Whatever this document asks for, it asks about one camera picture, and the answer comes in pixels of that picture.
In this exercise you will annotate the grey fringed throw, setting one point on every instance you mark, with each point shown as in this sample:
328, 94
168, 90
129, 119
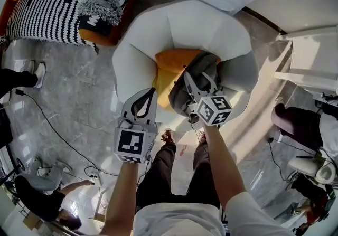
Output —
100, 5

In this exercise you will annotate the person's dark trousers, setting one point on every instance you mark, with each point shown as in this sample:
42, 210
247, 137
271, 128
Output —
158, 177

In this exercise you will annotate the yellow seat cushion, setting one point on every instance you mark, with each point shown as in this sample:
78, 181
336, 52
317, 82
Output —
163, 84

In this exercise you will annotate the person's left forearm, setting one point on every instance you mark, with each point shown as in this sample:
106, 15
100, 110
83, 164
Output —
121, 198

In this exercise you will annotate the dark backpack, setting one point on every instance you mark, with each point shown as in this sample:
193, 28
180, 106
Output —
182, 97

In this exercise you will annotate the white round armchair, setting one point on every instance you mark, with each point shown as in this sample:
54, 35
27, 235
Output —
185, 26

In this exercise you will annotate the white power strip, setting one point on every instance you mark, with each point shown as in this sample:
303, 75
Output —
95, 179

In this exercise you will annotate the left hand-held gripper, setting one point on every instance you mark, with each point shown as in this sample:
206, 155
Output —
130, 142

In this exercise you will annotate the person's right forearm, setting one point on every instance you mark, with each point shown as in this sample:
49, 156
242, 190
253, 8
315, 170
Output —
224, 166

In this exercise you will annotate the white cabinet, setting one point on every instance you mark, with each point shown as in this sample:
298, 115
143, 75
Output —
311, 55

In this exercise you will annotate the black box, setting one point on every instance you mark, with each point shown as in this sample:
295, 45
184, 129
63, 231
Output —
4, 129

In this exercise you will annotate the orange back cushion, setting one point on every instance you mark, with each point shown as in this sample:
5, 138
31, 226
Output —
171, 58

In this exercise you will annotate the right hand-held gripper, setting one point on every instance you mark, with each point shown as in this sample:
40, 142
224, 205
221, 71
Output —
211, 109

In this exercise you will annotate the person's left shoe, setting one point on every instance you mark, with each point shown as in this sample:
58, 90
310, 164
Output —
169, 137

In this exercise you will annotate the person's white shirt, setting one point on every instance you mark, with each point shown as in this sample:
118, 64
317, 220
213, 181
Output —
185, 221

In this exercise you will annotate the orange sofa with striped blanket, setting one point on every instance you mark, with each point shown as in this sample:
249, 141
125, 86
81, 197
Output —
39, 18

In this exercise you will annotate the person's right shoe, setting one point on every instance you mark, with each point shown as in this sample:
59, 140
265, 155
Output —
203, 137

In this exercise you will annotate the person's shoe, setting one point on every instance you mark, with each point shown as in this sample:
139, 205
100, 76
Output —
169, 137
203, 137

